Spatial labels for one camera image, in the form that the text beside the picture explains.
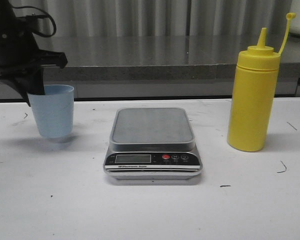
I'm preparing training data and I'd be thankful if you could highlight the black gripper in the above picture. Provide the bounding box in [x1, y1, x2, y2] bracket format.
[0, 0, 67, 107]

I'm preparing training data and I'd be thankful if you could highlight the light blue plastic cup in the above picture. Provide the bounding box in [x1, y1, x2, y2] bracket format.
[28, 84, 75, 139]

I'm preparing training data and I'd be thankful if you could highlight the yellow squeeze bottle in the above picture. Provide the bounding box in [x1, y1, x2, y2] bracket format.
[227, 12, 296, 152]

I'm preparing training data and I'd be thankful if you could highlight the silver electronic kitchen scale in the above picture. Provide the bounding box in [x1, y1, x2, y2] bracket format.
[103, 107, 203, 180]

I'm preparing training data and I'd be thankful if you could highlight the grey stone counter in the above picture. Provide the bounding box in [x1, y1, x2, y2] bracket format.
[0, 34, 300, 101]

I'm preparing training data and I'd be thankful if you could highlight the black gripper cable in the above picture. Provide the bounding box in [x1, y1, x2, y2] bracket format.
[11, 4, 58, 38]

